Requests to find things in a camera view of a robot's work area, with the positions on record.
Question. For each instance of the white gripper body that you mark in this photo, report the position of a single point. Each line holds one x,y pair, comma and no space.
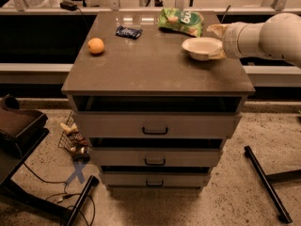
229,40

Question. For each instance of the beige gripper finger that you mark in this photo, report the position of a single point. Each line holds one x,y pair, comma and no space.
218,29
219,54

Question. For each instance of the white paper bowl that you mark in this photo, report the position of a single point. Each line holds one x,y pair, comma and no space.
200,48

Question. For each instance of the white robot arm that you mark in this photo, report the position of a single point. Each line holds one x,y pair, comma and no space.
279,38

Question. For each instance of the green snack bag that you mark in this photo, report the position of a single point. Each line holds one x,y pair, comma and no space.
183,21

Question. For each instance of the grey drawer cabinet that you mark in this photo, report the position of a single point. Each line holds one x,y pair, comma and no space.
152,74

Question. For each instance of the dark blue candy wrapper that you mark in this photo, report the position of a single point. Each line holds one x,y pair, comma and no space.
129,33

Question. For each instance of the middle grey drawer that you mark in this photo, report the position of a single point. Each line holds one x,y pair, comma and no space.
162,158

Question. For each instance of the grey drawer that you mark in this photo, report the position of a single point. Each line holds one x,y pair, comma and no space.
155,179
162,158
156,125

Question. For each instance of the orange fruit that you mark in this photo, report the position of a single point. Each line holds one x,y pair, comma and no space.
95,46

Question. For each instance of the top grey drawer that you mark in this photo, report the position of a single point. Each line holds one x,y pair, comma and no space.
156,125

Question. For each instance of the black power adapter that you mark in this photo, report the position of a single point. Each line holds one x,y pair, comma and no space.
67,5

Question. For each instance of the bottom grey drawer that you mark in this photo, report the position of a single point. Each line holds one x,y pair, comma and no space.
155,179

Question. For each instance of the black stand leg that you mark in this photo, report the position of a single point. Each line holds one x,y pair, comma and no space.
269,180

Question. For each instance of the black chair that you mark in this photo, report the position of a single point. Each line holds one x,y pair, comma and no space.
21,132

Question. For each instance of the wire basket with items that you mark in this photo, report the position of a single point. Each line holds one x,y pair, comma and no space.
72,142

